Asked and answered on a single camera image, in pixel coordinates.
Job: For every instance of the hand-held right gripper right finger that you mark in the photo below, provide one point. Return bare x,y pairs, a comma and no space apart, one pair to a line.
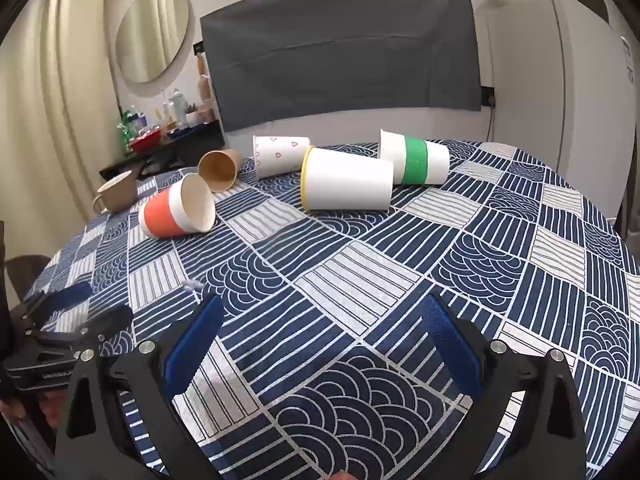
450,345

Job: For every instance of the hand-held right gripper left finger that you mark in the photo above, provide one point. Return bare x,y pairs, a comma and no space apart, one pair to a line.
194,345

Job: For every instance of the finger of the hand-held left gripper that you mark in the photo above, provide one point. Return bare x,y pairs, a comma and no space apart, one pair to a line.
107,321
67,295

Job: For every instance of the orange banded paper cup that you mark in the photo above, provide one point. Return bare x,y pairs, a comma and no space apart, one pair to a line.
167,212

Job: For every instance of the brown paper cup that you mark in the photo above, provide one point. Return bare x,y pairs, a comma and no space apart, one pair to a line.
218,170

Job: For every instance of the green banded white paper cup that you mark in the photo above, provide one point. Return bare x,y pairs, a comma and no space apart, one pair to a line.
415,159

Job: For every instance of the yellow rim white paper cup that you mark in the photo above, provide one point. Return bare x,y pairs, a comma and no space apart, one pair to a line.
347,179

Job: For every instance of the heart print white paper cup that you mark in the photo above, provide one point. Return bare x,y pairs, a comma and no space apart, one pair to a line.
280,156

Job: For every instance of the dark brown chair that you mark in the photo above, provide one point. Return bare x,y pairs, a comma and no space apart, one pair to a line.
27,272

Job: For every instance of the clear plastic scrap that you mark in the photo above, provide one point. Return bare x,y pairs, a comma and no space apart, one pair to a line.
193,286

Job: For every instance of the blue white patterned tablecloth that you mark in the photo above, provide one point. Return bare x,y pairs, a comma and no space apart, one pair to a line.
380,280

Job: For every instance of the beige ceramic mug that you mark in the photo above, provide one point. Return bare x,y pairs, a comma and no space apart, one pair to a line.
116,192

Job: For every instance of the green bottle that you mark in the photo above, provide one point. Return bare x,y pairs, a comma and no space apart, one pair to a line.
124,132

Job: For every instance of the red bowl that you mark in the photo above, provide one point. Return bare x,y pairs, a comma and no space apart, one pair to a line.
145,141

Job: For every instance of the black side shelf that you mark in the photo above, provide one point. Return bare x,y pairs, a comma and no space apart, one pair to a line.
165,152

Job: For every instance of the cream curtain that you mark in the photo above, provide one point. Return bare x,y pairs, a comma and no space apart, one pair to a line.
55,90

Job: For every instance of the white plant pot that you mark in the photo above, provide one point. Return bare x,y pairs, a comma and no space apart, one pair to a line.
192,118

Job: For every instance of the white refrigerator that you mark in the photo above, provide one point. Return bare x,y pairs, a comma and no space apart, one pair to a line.
555,90

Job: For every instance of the grey cloth cover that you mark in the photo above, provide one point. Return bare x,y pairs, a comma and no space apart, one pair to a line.
340,55

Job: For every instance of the black wall outlet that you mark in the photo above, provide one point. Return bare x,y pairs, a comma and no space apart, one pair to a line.
488,97

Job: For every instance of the round wall mirror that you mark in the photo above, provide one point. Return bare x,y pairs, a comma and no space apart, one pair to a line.
154,34

